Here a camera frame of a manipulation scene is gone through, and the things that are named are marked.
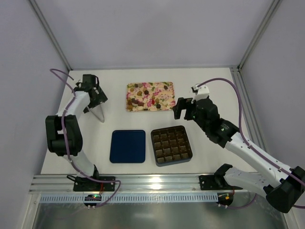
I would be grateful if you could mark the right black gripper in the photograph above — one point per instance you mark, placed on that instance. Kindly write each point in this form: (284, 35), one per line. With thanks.
(187, 109)

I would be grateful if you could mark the floral rectangular tray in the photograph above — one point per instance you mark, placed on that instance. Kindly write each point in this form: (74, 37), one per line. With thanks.
(166, 98)

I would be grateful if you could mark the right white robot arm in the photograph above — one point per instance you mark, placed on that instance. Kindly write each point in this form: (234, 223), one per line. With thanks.
(280, 184)

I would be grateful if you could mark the aluminium frame post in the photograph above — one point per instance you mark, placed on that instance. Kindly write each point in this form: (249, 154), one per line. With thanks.
(40, 16)
(271, 11)

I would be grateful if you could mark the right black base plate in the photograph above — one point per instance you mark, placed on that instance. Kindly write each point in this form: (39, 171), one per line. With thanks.
(213, 182)

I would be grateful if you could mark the left aluminium frame post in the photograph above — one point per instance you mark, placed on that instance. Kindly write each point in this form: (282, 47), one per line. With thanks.
(40, 16)

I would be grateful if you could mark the right aluminium frame post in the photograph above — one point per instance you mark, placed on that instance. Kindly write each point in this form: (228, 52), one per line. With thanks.
(271, 11)

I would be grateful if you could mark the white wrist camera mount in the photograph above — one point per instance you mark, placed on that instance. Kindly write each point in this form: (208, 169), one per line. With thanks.
(201, 91)

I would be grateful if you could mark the dark chocolate box with dividers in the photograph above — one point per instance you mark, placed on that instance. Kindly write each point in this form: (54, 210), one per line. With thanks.
(171, 146)

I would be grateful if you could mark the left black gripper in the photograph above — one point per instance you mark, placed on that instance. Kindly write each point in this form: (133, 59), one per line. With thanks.
(99, 98)

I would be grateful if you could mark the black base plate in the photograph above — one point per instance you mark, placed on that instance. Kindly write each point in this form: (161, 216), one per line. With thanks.
(82, 184)
(213, 182)

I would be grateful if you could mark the aluminium mounting rail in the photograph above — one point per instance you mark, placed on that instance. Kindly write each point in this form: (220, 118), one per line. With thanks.
(129, 182)

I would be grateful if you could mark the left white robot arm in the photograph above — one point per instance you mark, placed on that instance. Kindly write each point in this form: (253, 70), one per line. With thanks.
(63, 132)

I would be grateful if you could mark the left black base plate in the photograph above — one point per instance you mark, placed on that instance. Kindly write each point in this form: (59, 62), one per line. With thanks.
(82, 184)

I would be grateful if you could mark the white slotted cable duct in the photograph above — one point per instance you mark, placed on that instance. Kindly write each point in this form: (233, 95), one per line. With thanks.
(130, 198)

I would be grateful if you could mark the dark blue box lid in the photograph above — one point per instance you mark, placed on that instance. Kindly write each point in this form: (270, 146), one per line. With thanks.
(128, 147)

